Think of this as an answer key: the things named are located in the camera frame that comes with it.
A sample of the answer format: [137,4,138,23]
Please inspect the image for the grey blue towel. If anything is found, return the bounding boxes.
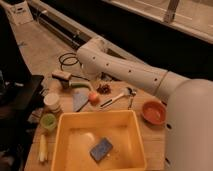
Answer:
[73,92,88,112]

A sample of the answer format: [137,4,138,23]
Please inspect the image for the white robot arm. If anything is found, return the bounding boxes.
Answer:
[77,36,213,171]

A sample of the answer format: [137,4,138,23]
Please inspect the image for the white paper cup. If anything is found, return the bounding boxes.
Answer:
[44,93,61,113]

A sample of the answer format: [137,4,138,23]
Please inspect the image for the green plastic cup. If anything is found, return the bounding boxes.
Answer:
[40,113,57,132]

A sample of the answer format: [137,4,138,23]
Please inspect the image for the orange toy block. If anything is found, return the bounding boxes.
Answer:
[88,92,100,106]

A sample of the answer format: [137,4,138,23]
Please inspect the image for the metal spoon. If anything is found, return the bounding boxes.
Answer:
[127,89,137,110]

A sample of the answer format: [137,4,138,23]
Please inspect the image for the green toy cucumber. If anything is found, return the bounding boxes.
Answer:
[70,82,91,90]

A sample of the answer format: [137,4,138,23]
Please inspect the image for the wooden brush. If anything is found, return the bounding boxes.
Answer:
[52,70,71,81]

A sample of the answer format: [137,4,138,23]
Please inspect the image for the orange bowl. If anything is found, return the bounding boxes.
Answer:
[142,101,166,125]

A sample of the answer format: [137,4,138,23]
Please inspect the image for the yellow plastic tub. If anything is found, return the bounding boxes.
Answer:
[51,110,147,171]

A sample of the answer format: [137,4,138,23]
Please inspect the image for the blue sponge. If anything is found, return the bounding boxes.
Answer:
[89,138,113,162]

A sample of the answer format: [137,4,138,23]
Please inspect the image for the pale yellow corn toy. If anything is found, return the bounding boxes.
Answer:
[39,134,48,163]

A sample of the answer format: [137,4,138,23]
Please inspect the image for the white box with label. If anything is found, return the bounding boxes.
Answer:
[6,1,33,26]

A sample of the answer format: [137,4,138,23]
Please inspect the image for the white spoon black handle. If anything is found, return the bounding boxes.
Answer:
[100,88,130,108]

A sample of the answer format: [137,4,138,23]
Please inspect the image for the black coiled cable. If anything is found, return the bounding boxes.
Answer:
[58,52,88,81]

